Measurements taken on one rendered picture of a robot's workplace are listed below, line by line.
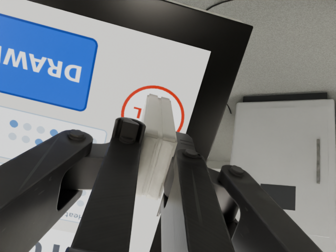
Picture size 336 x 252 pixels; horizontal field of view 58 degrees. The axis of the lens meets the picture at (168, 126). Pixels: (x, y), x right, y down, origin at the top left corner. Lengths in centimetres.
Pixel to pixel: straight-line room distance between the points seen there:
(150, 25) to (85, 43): 4
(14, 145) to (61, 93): 5
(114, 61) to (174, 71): 4
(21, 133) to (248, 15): 146
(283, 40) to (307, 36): 12
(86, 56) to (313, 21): 152
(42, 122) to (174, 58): 9
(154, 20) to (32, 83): 8
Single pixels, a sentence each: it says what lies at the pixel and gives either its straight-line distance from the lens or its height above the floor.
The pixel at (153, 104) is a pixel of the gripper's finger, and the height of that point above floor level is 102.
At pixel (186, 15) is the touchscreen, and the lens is 19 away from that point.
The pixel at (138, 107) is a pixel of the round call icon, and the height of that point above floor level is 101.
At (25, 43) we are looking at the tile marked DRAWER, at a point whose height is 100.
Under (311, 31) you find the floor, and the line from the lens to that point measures 171.
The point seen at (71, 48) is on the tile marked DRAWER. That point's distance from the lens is 19.
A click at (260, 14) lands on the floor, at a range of 160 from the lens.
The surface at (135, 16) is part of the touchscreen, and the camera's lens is 19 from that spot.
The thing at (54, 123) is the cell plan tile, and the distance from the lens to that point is 21.
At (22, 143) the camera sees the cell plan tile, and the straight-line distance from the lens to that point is 22.
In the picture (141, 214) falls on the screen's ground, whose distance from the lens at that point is 23.
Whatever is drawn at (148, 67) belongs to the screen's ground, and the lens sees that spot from 19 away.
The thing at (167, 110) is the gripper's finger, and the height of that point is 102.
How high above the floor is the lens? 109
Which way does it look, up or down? 21 degrees down
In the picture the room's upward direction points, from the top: 169 degrees counter-clockwise
